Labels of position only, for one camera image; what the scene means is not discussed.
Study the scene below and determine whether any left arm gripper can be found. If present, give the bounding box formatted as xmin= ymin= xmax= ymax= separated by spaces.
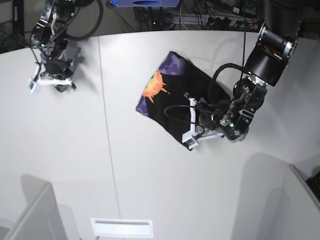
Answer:
xmin=184 ymin=92 xmax=233 ymax=137

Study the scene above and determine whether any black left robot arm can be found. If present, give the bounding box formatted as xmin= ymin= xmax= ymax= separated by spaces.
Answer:
xmin=182 ymin=0 xmax=307 ymax=148

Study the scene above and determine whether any black keyboard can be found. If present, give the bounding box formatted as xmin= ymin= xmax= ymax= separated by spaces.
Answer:
xmin=306 ymin=173 xmax=320 ymax=199

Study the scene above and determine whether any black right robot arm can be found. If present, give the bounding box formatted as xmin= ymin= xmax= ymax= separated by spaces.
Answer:
xmin=18 ymin=0 xmax=104 ymax=93

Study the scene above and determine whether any blue box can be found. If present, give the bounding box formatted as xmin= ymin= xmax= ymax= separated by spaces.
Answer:
xmin=110 ymin=0 xmax=180 ymax=8

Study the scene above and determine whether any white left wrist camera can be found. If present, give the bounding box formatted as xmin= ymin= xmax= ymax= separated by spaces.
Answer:
xmin=182 ymin=97 xmax=224 ymax=151

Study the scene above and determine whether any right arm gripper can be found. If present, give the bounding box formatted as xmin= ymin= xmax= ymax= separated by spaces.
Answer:
xmin=40 ymin=56 xmax=77 ymax=92

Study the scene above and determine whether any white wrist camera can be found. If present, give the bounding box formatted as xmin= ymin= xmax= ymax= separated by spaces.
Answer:
xmin=182 ymin=97 xmax=224 ymax=151
xmin=26 ymin=64 xmax=73 ymax=93

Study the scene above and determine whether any white power strip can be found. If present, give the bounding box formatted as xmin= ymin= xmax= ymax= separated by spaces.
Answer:
xmin=169 ymin=13 xmax=244 ymax=26

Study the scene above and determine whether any white left partition panel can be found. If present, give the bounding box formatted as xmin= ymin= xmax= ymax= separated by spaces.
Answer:
xmin=0 ymin=182 xmax=68 ymax=240

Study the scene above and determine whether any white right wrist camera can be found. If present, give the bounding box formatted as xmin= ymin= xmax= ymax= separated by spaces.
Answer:
xmin=26 ymin=64 xmax=73 ymax=93

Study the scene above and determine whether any black T-shirt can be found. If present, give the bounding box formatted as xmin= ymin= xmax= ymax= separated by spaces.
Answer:
xmin=135 ymin=51 xmax=230 ymax=147

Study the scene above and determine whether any black left speaker box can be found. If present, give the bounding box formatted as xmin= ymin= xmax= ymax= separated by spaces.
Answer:
xmin=12 ymin=0 xmax=25 ymax=35

